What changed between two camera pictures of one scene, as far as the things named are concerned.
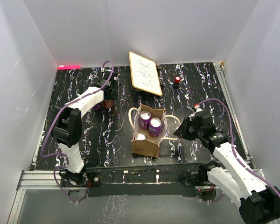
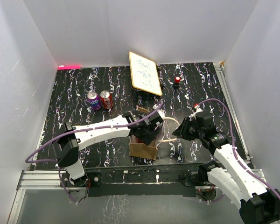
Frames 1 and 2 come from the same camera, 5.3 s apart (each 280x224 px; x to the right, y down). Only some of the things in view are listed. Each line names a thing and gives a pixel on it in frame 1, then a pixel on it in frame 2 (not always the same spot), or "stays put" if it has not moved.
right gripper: [182, 131] stays put
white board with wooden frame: [144, 74] stays put
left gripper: [113, 97] -> [146, 139]
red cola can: [108, 103] stays put
